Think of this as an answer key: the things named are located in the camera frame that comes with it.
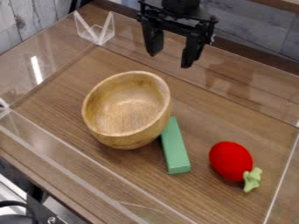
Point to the black metal table bracket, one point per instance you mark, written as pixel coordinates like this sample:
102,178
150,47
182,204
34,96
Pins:
46,216

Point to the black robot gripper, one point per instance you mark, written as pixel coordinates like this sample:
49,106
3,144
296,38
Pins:
182,17

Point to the wooden bowl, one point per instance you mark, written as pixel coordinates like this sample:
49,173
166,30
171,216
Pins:
127,108

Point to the clear acrylic enclosure walls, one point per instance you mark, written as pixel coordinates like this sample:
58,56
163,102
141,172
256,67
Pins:
228,99

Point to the green rectangular block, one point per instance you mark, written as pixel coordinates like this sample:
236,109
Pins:
174,149

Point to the red felt strawberry fruit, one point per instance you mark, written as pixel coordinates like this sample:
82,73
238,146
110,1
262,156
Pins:
233,163

